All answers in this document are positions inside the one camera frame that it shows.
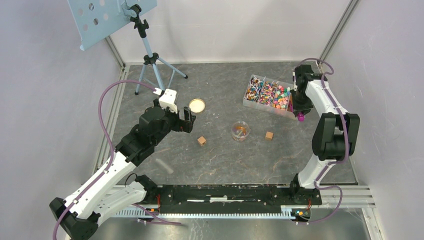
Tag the magenta plastic scoop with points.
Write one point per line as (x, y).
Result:
(299, 115)

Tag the clear glass jar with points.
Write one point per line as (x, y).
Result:
(240, 130)

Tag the clear compartment candy box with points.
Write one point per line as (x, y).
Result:
(269, 95)

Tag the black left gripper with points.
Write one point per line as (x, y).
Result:
(182, 125)

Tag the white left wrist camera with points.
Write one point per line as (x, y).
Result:
(167, 101)

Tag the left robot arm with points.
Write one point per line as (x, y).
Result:
(84, 211)

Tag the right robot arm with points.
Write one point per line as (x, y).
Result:
(335, 136)

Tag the wooden letter cube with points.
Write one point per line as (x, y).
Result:
(201, 141)

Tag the plain wooden cube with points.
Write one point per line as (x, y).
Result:
(269, 136)

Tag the gold jar lid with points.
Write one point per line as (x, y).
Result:
(197, 105)

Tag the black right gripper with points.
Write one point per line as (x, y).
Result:
(297, 107)

